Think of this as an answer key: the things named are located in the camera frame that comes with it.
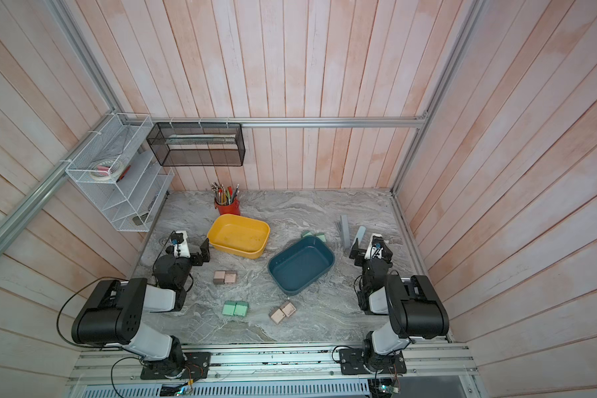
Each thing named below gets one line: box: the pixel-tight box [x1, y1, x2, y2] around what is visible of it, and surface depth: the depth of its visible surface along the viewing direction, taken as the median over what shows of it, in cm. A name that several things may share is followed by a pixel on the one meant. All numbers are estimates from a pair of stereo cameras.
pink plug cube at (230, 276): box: [224, 270, 238, 284], surface depth 92 cm
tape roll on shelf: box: [90, 159, 123, 181], surface depth 75 cm
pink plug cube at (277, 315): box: [269, 307, 287, 325], surface depth 83 cm
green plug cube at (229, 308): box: [222, 300, 238, 316], surface depth 84 cm
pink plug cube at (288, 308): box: [280, 300, 297, 318], surface depth 84 cm
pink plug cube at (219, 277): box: [213, 270, 227, 285], surface depth 92 cm
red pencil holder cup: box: [210, 181, 241, 216], surface depth 105 cm
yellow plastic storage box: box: [207, 213, 271, 259], surface depth 105 cm
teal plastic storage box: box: [267, 236, 336, 297], surface depth 98 cm
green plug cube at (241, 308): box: [233, 300, 250, 318], surface depth 85 cm
